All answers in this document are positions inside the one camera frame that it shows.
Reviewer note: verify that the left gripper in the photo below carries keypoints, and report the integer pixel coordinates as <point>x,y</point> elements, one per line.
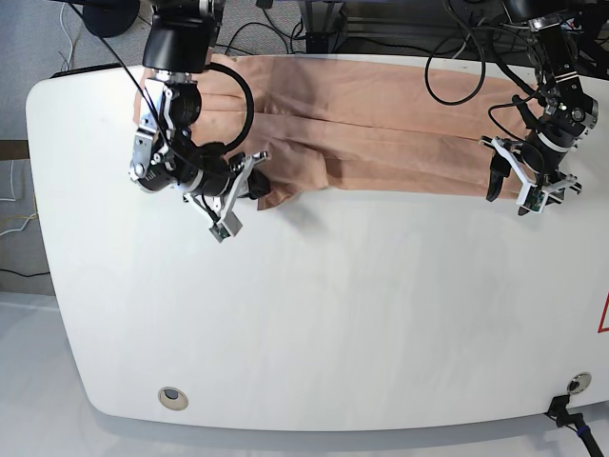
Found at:
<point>536,161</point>

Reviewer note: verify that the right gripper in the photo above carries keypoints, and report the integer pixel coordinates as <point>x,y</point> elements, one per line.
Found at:
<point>216,193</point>

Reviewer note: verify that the peach T-shirt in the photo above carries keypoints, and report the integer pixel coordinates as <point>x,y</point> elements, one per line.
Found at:
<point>370,126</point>

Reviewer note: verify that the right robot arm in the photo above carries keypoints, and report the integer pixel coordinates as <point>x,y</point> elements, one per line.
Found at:
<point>179,46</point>

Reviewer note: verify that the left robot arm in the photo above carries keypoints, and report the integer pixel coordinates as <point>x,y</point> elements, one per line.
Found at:
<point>568,113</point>

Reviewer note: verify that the round dark lamp base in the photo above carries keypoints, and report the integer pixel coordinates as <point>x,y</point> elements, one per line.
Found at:
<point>108,18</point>

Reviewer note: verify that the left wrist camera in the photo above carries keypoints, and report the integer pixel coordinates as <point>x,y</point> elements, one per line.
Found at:
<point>531,199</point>

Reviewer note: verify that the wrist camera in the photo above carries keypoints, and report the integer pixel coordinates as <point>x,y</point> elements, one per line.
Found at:
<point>226,228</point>
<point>531,199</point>

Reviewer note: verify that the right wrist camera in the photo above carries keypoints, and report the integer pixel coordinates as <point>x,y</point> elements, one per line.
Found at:
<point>226,228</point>

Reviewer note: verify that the right table cable grommet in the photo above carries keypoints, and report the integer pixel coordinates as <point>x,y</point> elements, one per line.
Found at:
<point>579,383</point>

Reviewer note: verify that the table cable grommet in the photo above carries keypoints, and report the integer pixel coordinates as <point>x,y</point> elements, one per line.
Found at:
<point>579,383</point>
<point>172,398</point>

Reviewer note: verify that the left table cable grommet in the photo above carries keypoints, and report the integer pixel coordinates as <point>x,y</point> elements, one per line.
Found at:
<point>172,398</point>

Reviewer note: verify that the black clamp mount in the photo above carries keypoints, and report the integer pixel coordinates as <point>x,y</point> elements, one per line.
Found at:
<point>559,414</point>

